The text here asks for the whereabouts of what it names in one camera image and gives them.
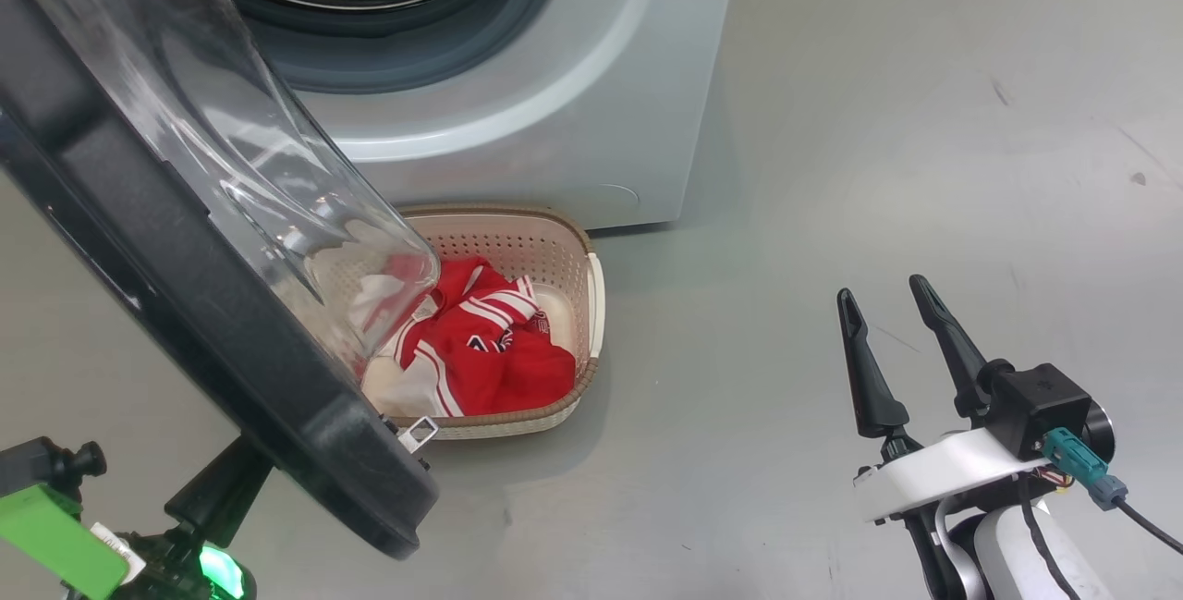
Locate white garment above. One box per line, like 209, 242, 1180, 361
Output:
360, 341, 458, 421

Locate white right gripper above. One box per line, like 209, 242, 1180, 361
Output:
836, 274, 1064, 524

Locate beige perforated laundry basket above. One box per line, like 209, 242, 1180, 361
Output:
360, 202, 608, 441

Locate metal door latch hook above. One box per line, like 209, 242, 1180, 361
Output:
397, 415, 440, 453

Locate right teal-plug camera cable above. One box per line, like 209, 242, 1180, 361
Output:
1043, 427, 1183, 555

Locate dark grey washing machine door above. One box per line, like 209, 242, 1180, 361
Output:
0, 0, 443, 560

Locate red white-striped jersey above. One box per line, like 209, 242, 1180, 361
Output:
370, 255, 577, 419

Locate white front-load washing machine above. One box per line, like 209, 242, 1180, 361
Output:
74, 0, 745, 231

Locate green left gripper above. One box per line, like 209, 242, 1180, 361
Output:
0, 434, 275, 600

